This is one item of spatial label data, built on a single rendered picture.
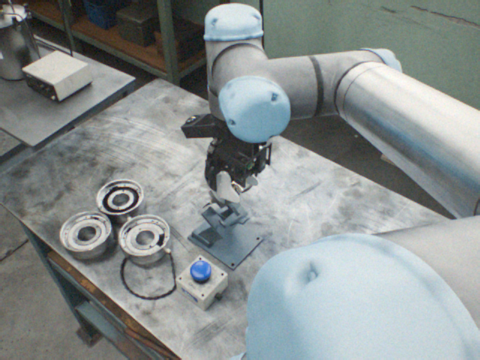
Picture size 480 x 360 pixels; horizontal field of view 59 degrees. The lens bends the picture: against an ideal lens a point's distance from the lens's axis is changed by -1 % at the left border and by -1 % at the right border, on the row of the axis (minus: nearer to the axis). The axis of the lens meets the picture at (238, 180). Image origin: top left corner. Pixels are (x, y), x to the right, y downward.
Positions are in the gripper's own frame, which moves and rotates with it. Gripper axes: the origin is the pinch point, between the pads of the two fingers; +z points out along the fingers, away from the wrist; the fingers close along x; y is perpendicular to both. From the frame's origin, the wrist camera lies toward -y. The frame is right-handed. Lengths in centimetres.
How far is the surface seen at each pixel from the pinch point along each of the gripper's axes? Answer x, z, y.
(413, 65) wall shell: 149, 48, -13
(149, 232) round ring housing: -10.1, 13.3, -12.9
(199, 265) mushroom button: -11.7, 8.1, 3.2
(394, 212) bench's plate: 29.7, 15.6, 24.3
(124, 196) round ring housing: -6.7, 14.0, -25.4
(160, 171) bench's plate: 5.4, 15.6, -26.3
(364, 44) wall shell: 148, 46, -39
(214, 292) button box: -12.2, 12.5, 7.3
